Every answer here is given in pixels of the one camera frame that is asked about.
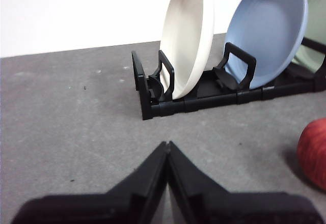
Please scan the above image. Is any black plate rack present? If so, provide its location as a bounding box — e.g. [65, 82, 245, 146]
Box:
[131, 37, 326, 121]

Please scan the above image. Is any red yellow apple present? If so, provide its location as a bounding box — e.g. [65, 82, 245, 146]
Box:
[297, 118, 326, 190]

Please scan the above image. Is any blue plate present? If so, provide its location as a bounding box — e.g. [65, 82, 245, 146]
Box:
[225, 0, 308, 90]

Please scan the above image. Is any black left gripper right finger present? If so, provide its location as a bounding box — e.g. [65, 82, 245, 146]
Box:
[167, 141, 324, 224]

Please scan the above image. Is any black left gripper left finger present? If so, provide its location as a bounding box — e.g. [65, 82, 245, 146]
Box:
[10, 141, 170, 224]

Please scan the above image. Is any green plate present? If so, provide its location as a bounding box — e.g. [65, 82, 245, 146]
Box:
[291, 0, 326, 73]

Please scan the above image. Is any white plate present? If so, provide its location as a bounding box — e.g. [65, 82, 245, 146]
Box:
[160, 0, 215, 99]

